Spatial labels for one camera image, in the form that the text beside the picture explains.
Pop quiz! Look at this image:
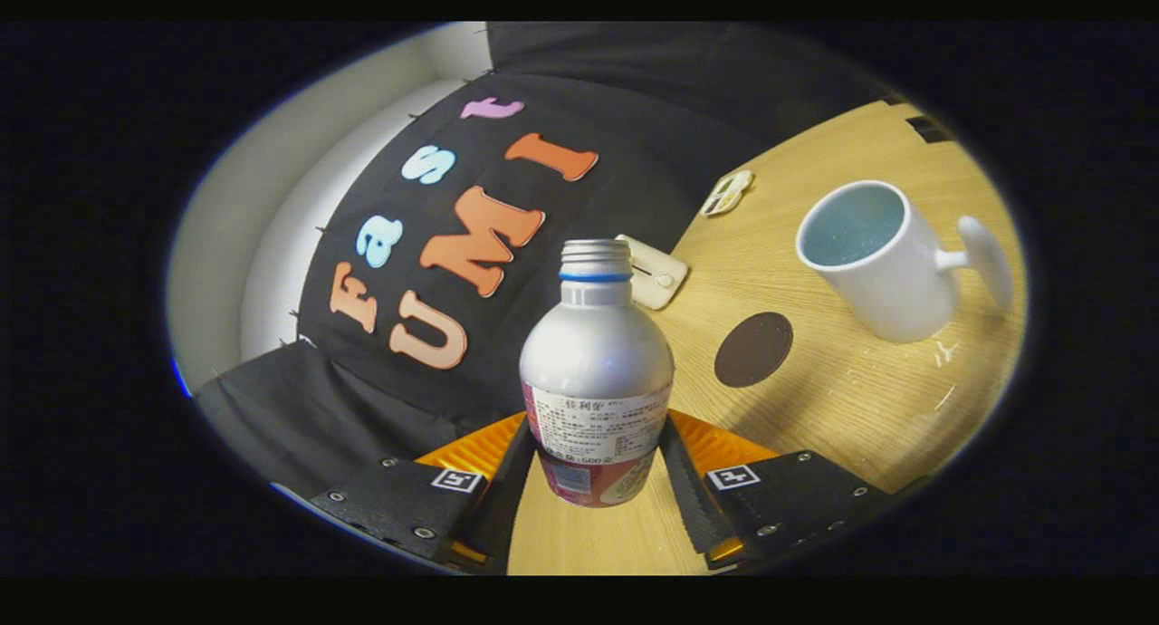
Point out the silver juice bottle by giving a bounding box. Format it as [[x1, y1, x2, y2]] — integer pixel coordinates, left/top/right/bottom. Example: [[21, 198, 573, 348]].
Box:
[[519, 238, 675, 508]]

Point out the dark brown round coaster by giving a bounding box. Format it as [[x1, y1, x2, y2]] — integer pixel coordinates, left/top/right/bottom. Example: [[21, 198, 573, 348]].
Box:
[[714, 312, 795, 389]]

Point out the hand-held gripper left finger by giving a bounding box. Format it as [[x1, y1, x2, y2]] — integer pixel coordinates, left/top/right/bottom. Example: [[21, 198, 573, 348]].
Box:
[[308, 411, 544, 576]]

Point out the white toaster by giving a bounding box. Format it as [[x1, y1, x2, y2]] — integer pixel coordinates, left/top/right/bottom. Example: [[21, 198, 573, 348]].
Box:
[[614, 234, 689, 311]]

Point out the wooden table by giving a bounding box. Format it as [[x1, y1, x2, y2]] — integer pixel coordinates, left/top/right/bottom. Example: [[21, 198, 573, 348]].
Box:
[[507, 100, 1029, 576]]

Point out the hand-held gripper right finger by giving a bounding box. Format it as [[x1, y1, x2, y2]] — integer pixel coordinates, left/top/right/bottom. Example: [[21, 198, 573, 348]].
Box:
[[659, 409, 897, 570]]

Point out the white cup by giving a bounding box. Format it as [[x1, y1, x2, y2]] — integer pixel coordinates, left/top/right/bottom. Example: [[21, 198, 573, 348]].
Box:
[[795, 179, 1015, 343]]

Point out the black backdrop cloth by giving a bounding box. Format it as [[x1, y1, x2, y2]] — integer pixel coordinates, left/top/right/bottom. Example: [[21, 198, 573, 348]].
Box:
[[195, 23, 906, 508]]

